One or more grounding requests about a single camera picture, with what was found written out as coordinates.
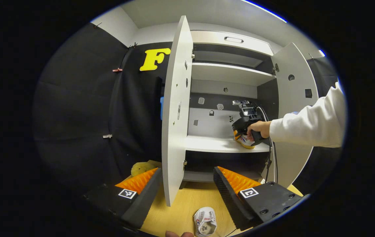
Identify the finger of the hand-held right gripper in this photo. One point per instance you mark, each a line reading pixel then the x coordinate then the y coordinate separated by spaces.
pixel 237 135

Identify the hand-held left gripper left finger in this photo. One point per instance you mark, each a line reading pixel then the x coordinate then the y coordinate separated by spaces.
pixel 146 197

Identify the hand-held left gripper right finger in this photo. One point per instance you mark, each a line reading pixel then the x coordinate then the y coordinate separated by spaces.
pixel 230 197

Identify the white canvas shoe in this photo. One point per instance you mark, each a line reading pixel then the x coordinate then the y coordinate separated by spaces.
pixel 245 142
pixel 205 222

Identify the white shoe cabinet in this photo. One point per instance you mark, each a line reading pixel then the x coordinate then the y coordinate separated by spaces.
pixel 214 143

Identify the white door with camera sticker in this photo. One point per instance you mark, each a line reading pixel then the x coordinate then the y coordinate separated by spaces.
pixel 174 148

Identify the white door with cat sticker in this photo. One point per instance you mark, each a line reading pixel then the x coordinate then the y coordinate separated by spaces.
pixel 294 65

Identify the white cabinet shelf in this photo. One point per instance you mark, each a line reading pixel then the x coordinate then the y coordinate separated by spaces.
pixel 227 72
pixel 207 144

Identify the white cabinet drawer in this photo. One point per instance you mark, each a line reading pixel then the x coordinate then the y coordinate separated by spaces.
pixel 207 38

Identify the yellow plush toy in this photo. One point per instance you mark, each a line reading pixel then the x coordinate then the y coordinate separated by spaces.
pixel 141 168

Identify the silver cloth clip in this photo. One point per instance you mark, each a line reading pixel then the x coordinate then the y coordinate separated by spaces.
pixel 107 136

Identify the black backdrop cloth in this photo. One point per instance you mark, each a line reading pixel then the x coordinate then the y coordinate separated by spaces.
pixel 75 115

